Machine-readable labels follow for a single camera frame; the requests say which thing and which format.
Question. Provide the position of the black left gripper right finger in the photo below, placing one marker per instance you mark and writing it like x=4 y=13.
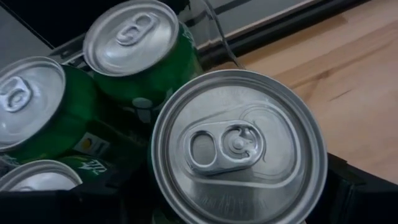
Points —
x=363 y=202

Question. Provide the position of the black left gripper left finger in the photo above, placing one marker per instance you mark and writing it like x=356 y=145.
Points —
x=62 y=208

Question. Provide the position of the green Sprite soda can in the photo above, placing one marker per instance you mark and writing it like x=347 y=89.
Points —
x=130 y=37
x=40 y=179
x=31 y=99
x=239 y=146

